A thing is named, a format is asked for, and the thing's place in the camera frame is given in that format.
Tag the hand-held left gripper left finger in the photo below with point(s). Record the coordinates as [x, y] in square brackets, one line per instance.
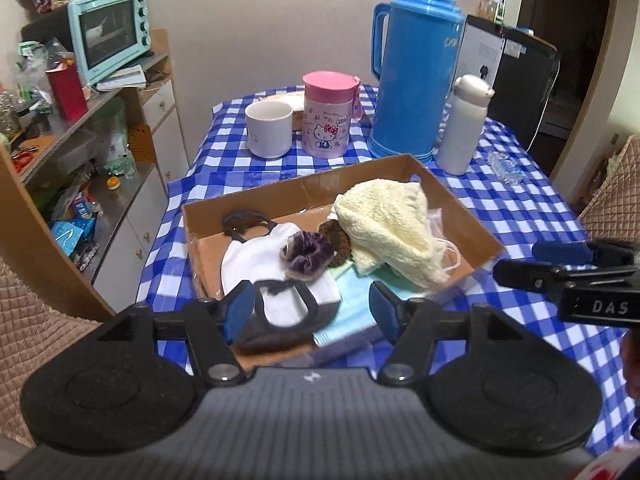
[237, 310]

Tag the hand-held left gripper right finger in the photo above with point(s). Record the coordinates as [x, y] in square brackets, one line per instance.
[382, 315]

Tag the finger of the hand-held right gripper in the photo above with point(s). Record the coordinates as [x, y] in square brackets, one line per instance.
[560, 252]
[525, 275]

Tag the blue face mask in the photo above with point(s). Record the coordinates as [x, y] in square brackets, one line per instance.
[350, 310]

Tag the pale yellow fluffy towel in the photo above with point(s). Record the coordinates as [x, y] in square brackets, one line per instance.
[390, 230]

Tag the purple baby shoes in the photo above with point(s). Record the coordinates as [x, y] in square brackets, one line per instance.
[305, 255]

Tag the brown cardboard box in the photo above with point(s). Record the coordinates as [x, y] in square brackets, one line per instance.
[310, 190]

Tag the blue checkered tablecloth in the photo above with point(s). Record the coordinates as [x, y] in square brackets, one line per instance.
[525, 200]

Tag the quilted beige chair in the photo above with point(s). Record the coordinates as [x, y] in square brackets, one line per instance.
[35, 320]
[615, 200]

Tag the clear plastic wrapper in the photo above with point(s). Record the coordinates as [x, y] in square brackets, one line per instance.
[506, 167]

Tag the white insulated bottle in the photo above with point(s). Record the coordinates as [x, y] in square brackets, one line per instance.
[460, 135]

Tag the red white printed fabric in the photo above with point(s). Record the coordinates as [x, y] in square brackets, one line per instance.
[615, 462]

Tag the black cabinet appliance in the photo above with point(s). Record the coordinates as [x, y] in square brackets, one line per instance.
[520, 85]

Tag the small orange round item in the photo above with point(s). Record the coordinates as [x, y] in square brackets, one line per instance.
[114, 181]

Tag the white mug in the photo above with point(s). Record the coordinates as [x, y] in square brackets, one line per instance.
[267, 130]

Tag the blue tissue packet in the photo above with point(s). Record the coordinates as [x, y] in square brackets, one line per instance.
[70, 234]

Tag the pink cartoon cup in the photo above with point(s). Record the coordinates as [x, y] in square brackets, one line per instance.
[325, 125]

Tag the wooden shelf unit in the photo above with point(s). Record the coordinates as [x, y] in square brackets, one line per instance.
[30, 250]

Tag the blue thermos flask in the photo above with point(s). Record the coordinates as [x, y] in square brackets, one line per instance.
[415, 85]

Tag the stack of papers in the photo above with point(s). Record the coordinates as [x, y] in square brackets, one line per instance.
[122, 78]

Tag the red canister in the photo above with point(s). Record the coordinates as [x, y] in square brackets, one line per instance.
[67, 92]

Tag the teal toaster oven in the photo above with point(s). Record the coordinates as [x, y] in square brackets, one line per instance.
[110, 35]

